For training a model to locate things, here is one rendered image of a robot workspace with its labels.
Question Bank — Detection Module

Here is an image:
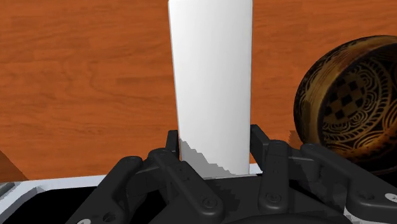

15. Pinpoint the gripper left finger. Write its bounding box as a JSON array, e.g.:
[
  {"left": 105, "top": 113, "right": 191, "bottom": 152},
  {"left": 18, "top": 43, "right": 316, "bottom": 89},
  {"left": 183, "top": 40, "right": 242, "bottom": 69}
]
[{"left": 65, "top": 129, "right": 226, "bottom": 224}]

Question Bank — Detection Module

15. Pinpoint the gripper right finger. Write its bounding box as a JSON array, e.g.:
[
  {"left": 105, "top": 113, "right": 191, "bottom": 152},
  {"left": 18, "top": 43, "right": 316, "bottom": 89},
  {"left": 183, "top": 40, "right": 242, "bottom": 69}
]
[{"left": 249, "top": 123, "right": 397, "bottom": 224}]

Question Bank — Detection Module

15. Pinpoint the tall white cup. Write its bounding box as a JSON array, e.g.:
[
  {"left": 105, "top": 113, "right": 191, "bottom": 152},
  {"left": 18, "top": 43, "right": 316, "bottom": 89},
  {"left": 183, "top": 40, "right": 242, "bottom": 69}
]
[{"left": 167, "top": 0, "right": 254, "bottom": 179}]

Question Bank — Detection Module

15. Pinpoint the brown patterned bowl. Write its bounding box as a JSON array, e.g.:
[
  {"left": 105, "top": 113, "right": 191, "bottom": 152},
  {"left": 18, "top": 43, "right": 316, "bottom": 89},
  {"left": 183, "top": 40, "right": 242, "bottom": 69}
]
[{"left": 293, "top": 34, "right": 397, "bottom": 175}]

